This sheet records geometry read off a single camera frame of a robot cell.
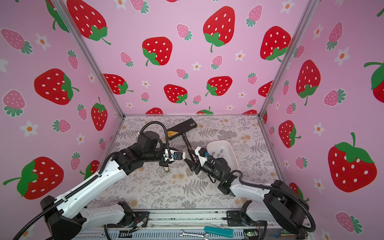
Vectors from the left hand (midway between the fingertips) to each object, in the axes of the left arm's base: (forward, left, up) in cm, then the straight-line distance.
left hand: (180, 149), depth 71 cm
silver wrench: (-31, -2, -26) cm, 40 cm away
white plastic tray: (+17, -26, -26) cm, 40 cm away
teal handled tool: (-30, -19, -25) cm, 44 cm away
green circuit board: (-30, -35, -27) cm, 53 cm away
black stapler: (+34, +3, -24) cm, 42 cm away
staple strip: (+1, +10, -23) cm, 25 cm away
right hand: (-1, -3, -3) cm, 5 cm away
